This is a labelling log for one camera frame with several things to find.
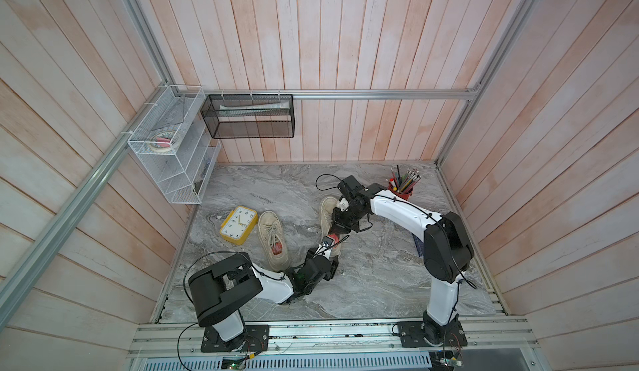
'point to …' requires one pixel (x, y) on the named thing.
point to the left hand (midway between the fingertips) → (328, 255)
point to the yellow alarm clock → (238, 225)
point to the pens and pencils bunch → (405, 183)
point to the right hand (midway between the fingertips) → (329, 230)
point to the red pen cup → (403, 195)
